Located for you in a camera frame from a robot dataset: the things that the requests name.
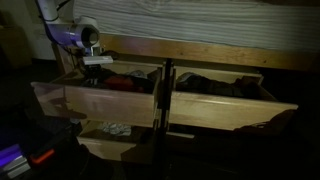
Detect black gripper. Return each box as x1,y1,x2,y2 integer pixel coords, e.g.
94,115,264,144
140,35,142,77
85,64,103,87

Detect red cloth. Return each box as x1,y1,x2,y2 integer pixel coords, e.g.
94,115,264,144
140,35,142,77
103,74,146,94

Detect light wooden drawer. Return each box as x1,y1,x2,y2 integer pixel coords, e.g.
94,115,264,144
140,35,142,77
76,119,158,165
30,57,164,129
168,65,299,132

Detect grey folded cloth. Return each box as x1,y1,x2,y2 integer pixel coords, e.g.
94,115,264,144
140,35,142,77
125,70,148,81

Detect white patterned cloth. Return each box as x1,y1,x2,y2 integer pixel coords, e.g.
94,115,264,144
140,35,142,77
98,122,133,137

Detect dark clothes pile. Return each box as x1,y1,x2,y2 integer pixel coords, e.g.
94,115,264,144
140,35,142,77
99,68,156,95
175,72,263,100

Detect purple lit equipment box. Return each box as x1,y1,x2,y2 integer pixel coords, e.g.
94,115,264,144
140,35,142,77
0,143,32,180

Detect striped white mattress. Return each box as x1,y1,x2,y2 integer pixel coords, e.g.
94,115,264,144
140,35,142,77
72,0,320,54

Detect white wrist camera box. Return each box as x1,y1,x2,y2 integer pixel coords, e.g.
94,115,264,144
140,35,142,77
82,55,115,66

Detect black vertical post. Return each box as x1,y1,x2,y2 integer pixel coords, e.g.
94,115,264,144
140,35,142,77
159,58,173,180

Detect wooden bed frame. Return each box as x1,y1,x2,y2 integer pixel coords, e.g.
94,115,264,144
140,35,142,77
49,18,320,76

